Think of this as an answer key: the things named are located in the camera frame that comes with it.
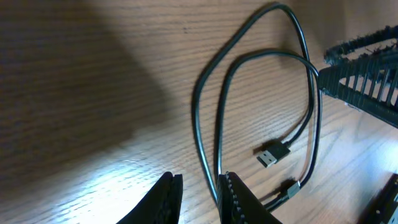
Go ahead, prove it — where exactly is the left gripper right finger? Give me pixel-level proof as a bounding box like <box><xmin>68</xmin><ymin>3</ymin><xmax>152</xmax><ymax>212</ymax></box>
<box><xmin>217</xmin><ymin>172</ymin><xmax>281</xmax><ymax>224</ymax></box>

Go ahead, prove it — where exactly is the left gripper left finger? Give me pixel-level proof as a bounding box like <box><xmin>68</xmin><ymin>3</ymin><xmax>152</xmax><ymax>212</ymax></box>
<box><xmin>118</xmin><ymin>172</ymin><xmax>183</xmax><ymax>224</ymax></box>

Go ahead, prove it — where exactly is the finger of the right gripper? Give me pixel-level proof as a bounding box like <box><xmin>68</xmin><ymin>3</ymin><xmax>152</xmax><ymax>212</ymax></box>
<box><xmin>318</xmin><ymin>51</ymin><xmax>397</xmax><ymax>128</ymax></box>
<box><xmin>324</xmin><ymin>26</ymin><xmax>397</xmax><ymax>65</ymax></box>

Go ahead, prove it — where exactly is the black usb cable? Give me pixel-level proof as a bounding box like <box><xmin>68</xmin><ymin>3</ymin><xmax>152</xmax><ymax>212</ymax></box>
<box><xmin>192</xmin><ymin>2</ymin><xmax>323</xmax><ymax>214</ymax></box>

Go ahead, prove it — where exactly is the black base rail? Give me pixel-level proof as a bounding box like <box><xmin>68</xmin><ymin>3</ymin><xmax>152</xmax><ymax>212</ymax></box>
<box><xmin>358</xmin><ymin>174</ymin><xmax>397</xmax><ymax>224</ymax></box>

